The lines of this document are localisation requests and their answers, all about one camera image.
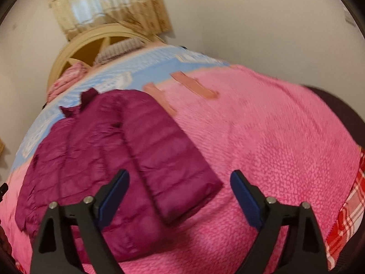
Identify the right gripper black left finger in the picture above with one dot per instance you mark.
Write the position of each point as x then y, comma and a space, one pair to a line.
54, 250

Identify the magenta quilted down jacket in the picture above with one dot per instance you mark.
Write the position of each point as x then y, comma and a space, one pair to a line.
170, 180

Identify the red plaid cloth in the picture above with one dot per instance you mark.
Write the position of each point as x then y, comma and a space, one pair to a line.
349, 218

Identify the pink and blue bed blanket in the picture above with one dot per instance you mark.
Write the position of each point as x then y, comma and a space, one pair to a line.
282, 137

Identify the folded pink floral quilt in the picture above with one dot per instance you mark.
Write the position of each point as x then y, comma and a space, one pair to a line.
70, 77

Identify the cream wooden headboard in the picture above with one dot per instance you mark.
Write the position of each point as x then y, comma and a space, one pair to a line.
87, 45

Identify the striped grey pillow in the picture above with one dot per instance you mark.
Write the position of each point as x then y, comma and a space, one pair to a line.
118, 49

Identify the beige floral curtain behind headboard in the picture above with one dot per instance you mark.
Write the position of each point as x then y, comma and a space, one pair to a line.
148, 17

